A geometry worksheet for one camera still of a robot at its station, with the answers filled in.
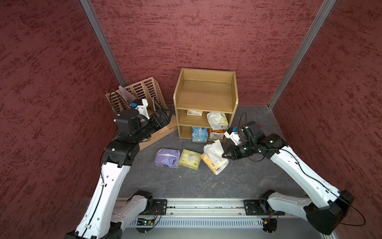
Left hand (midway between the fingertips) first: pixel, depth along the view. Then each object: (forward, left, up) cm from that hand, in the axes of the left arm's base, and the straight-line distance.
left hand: (166, 118), depth 63 cm
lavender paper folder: (+29, +31, -14) cm, 45 cm away
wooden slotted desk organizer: (+33, +37, -20) cm, 54 cm away
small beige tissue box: (+20, -12, -18) cm, 29 cm away
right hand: (-11, -27, -17) cm, 34 cm away
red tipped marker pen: (+24, -61, -38) cm, 75 cm away
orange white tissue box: (-11, -22, -15) cm, 29 cm away
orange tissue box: (+13, -26, -28) cm, 41 cm away
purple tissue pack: (-4, +4, -32) cm, 32 cm away
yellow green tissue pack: (-5, -10, -32) cm, 34 cm away
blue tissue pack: (+13, -15, -33) cm, 38 cm away
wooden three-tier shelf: (+20, -18, -7) cm, 28 cm away
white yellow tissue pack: (+11, -26, -16) cm, 32 cm away
